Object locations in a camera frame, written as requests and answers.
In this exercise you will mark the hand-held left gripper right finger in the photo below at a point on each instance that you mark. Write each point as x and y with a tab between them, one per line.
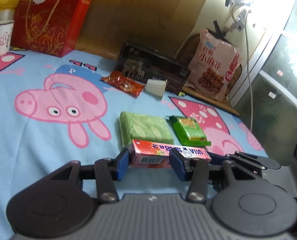
177	165

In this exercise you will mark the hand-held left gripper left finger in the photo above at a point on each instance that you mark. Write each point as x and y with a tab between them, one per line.
123	165

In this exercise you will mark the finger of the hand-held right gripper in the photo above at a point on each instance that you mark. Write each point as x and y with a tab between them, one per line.
251	158

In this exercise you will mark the pink candy carton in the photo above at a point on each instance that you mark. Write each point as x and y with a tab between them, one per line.
151	152

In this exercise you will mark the small green snack packet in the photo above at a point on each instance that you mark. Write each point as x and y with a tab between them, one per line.
188	130

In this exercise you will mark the light green pastry packet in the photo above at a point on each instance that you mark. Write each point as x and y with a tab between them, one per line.
146	127

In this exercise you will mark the white jelly cup yellow lid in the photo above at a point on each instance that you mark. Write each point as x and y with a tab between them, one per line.
154	87

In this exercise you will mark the black cardboard box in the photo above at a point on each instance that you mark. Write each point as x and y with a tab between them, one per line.
161	67

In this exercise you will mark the grey green cabinet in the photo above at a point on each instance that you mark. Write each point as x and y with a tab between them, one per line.
283	92

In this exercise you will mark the cartoon pig bedsheet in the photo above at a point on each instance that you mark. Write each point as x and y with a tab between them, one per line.
51	142

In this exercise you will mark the red snack packet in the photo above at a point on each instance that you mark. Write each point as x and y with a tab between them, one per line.
122	82

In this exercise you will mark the large pink snack bag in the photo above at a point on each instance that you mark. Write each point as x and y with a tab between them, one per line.
211	65

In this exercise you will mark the white power strip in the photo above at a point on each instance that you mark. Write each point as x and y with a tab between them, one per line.
238	17

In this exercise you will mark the wooden headboard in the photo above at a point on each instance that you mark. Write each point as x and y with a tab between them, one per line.
138	12

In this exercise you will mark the red gift box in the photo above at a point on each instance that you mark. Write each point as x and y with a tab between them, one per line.
51	17

